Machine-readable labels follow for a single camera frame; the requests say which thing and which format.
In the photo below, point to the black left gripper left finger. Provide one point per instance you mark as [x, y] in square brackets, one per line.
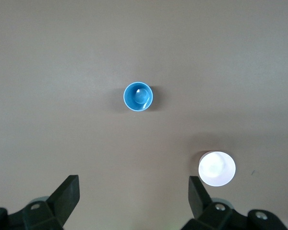
[62, 201]

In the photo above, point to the blue plastic cup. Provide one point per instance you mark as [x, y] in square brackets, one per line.
[130, 97]

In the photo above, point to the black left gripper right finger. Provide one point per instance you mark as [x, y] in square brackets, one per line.
[201, 203]

